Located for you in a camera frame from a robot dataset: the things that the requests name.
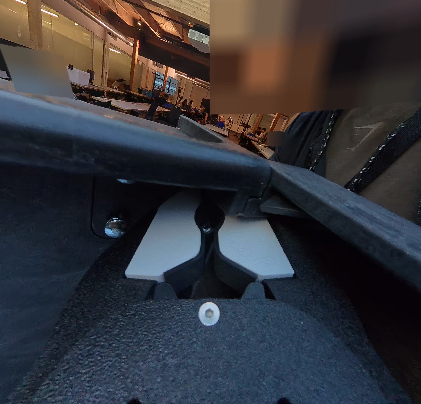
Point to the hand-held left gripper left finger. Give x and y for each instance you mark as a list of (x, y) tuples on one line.
[(164, 243)]

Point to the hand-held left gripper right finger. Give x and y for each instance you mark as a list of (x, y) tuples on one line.
[(253, 249)]

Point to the white office table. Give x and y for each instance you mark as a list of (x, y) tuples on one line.
[(131, 105), (217, 129), (263, 150)]

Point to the black fabric bag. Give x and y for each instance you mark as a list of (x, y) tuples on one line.
[(302, 141)]

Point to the black office chair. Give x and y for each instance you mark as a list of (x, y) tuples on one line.
[(152, 109)]

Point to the white ceiling projector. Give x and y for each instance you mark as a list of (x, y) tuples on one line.
[(199, 41)]

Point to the wooden post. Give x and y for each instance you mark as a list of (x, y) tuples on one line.
[(34, 16), (134, 65)]

